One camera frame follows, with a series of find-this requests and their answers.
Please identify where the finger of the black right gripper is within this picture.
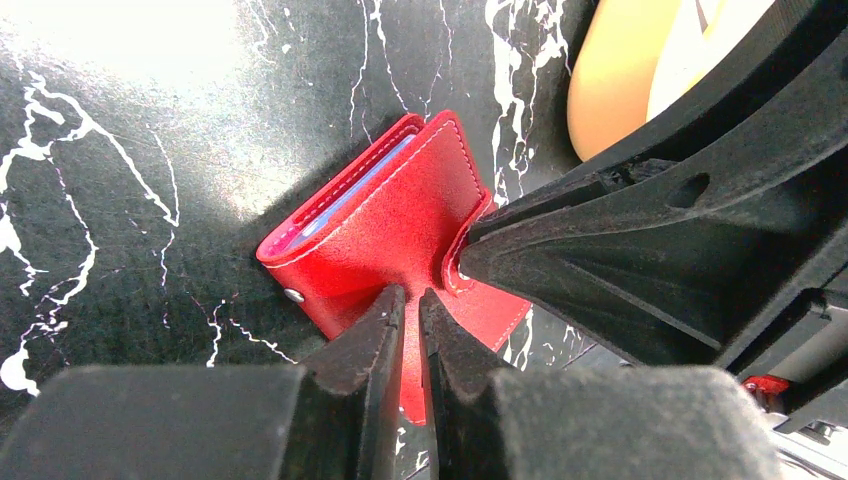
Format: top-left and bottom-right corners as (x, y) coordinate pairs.
(470, 1), (847, 242)
(461, 31), (847, 370)

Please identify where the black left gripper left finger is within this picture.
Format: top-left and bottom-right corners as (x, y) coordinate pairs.
(1, 285), (405, 479)

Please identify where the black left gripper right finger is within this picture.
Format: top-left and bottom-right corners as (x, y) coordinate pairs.
(419, 291), (782, 479)

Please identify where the red leather card holder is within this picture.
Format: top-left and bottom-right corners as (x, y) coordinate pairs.
(256, 110), (530, 425)

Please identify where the orange oval tray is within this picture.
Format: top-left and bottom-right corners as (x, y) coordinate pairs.
(567, 0), (772, 162)

